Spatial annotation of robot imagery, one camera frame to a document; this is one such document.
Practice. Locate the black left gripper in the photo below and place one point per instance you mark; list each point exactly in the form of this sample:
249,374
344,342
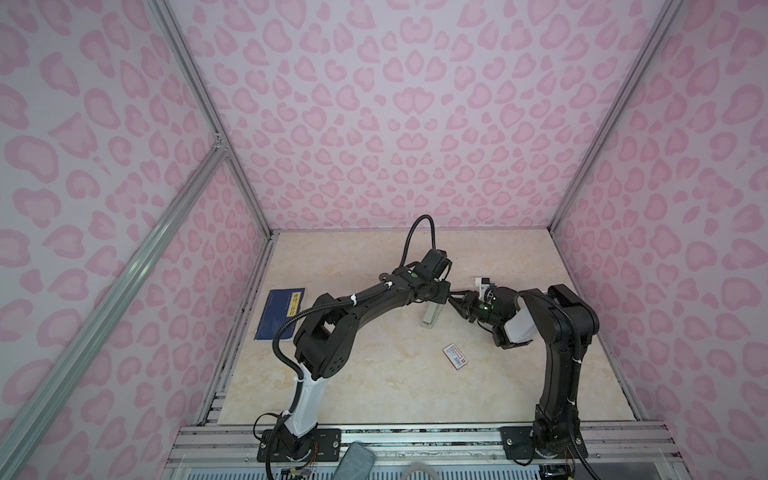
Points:
445,290

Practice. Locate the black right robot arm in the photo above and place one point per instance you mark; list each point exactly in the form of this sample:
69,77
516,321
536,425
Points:
566,325

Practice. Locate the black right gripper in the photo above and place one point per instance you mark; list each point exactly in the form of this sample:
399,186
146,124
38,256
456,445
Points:
465,307

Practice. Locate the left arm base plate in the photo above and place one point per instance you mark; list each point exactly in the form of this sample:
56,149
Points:
320,444

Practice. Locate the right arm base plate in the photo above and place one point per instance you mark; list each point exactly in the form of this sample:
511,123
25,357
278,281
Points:
523,444

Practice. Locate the grey cloth pad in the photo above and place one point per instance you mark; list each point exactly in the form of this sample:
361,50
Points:
356,464

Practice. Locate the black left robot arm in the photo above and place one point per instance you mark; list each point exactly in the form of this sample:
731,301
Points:
317,342

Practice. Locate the aluminium front rail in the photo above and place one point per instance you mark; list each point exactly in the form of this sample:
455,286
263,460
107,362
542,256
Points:
617,450

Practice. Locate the red white staple box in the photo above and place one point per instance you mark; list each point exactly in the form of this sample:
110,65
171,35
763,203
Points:
455,356

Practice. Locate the dark blue booklet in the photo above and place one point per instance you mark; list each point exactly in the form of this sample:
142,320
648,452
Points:
280,306

